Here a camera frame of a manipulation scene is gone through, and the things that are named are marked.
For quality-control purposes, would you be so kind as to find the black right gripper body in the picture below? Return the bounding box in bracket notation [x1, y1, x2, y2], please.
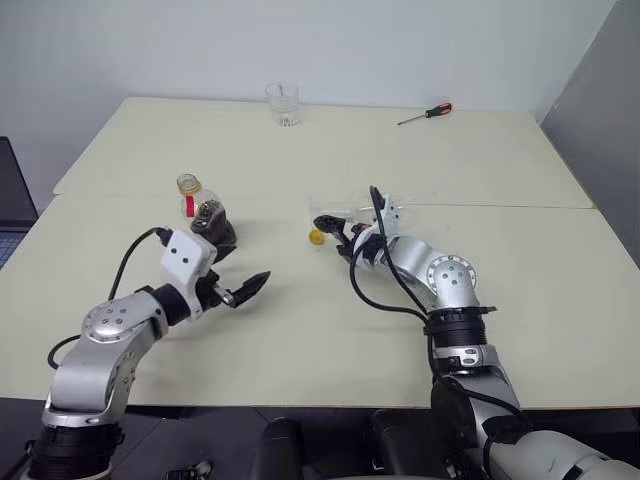
[346, 222, 391, 272]

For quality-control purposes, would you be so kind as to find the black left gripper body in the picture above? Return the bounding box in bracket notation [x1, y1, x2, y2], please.
[195, 269, 236, 317]

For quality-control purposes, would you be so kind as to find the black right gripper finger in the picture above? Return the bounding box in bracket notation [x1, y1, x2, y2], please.
[313, 213, 354, 255]
[368, 185, 387, 221]

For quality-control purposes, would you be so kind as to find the clear wine glass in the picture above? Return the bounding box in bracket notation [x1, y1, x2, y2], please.
[307, 191, 420, 227]

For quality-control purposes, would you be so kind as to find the clear plastic cola bottle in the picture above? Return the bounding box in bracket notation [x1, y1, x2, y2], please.
[174, 173, 239, 247]

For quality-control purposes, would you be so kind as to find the clear glass tumbler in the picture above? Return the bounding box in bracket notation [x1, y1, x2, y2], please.
[264, 82, 301, 129]

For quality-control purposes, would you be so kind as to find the dark rounded shape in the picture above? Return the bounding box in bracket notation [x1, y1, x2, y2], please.
[369, 409, 437, 480]
[263, 417, 304, 480]

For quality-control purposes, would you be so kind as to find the small black clamp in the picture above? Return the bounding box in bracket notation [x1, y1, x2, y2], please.
[167, 458, 215, 480]

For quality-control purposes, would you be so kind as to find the dark laptop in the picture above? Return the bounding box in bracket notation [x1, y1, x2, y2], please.
[0, 136, 40, 271]

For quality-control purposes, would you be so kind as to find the grey partition panel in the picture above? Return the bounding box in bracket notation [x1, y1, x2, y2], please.
[537, 0, 640, 211]

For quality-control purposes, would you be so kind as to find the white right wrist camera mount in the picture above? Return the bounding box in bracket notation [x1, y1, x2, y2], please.
[372, 192, 403, 241]

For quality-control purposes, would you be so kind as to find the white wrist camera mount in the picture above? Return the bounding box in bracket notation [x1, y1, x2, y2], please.
[160, 230, 219, 321]
[372, 192, 403, 241]

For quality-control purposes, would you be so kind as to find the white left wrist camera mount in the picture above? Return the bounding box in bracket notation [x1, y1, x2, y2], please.
[160, 230, 219, 321]

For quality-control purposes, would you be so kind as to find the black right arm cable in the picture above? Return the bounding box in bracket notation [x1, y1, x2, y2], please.
[348, 214, 532, 454]

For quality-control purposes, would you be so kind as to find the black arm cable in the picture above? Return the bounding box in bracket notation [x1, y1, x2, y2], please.
[348, 214, 532, 454]
[47, 226, 174, 371]

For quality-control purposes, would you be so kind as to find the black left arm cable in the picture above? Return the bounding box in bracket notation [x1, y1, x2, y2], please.
[47, 226, 174, 371]

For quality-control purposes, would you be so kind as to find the orange black handled screwdriver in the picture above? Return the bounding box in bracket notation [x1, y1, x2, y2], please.
[397, 102, 453, 126]

